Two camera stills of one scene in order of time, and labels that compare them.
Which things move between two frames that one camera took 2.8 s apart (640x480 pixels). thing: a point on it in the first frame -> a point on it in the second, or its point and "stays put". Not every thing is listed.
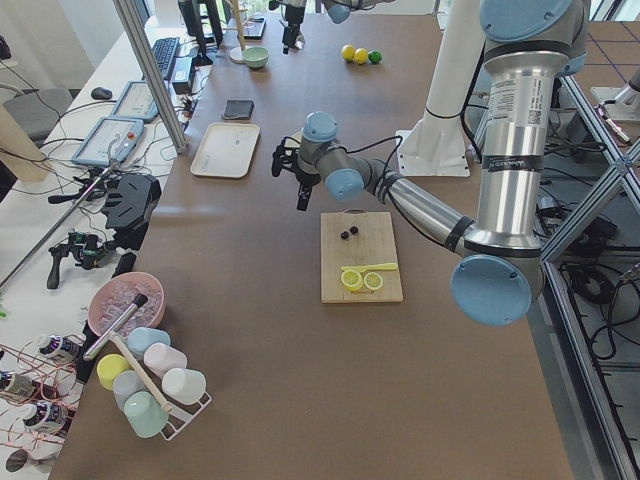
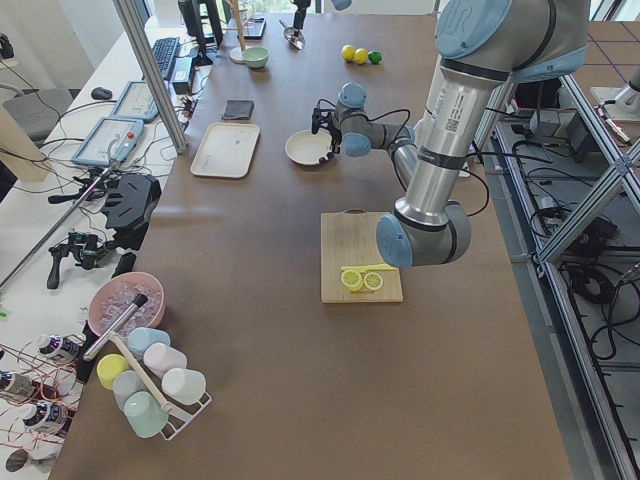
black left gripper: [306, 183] -> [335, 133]
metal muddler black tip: [139, 301] stays put
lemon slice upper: [352, 279] stays put
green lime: [374, 57] stays put
